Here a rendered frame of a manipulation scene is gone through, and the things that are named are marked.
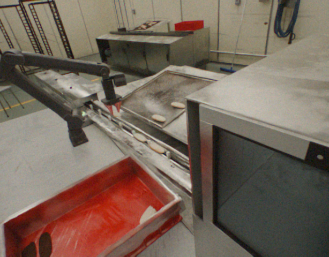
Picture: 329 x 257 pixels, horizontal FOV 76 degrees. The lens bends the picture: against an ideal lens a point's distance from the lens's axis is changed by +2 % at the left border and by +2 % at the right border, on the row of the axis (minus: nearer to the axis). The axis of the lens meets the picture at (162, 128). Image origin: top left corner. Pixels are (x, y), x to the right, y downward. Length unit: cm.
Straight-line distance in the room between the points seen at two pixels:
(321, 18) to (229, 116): 409
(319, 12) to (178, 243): 405
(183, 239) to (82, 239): 32
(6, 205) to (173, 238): 68
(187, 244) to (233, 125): 48
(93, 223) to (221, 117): 63
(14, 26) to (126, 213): 761
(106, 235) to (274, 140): 62
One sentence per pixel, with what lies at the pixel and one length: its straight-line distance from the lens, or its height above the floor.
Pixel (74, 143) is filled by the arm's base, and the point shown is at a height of 83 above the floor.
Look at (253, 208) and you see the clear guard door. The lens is 37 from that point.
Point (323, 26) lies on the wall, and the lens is 434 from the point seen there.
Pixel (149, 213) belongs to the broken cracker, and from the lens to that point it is 76.
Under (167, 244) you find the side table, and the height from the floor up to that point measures 82.
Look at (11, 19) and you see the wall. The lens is 810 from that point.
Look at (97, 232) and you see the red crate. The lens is 79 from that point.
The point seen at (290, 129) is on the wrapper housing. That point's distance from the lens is 26.
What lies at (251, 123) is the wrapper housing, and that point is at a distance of 27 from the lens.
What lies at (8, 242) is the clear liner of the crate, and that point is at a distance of 81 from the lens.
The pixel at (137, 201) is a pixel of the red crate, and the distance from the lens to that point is 81.
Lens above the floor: 144
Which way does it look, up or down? 31 degrees down
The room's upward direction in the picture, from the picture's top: 8 degrees counter-clockwise
